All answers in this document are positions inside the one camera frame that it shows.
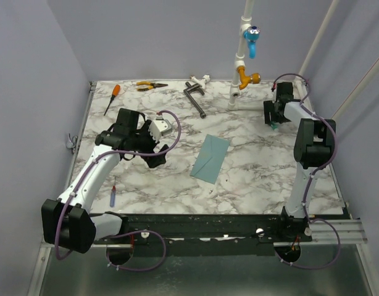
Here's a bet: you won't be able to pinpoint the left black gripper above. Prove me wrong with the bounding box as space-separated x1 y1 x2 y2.
130 120 169 167

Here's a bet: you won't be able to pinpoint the teal paper envelope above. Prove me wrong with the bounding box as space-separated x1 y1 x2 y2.
190 134 230 184

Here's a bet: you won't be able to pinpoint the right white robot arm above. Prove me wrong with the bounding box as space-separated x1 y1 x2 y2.
264 82 336 219

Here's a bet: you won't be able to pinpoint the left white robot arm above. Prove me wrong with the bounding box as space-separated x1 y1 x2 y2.
41 108 172 253

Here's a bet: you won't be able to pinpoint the orange tap valve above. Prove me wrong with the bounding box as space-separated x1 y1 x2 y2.
236 66 261 90

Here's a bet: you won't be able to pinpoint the white pipe fitting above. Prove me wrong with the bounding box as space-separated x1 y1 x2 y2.
190 74 210 89

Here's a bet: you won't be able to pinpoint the blue tap valve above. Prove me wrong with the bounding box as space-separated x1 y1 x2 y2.
243 26 260 59

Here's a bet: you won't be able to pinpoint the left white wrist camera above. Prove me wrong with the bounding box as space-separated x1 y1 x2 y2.
148 115 173 143

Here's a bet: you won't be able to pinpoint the yellow handled pliers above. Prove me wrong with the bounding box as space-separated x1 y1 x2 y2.
136 81 168 92

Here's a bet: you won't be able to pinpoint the orange handled screwdriver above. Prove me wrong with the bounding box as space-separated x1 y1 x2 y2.
104 84 121 116

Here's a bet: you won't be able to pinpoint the white PVC pipe frame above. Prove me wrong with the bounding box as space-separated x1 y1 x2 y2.
227 0 379 125

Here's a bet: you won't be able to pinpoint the wall hook clip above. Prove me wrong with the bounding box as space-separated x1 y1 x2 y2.
65 133 78 153

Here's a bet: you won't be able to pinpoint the dark metal crank handle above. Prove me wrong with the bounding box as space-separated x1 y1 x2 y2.
183 82 206 119

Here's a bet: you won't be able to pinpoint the aluminium rail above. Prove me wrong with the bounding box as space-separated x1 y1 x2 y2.
41 218 368 247

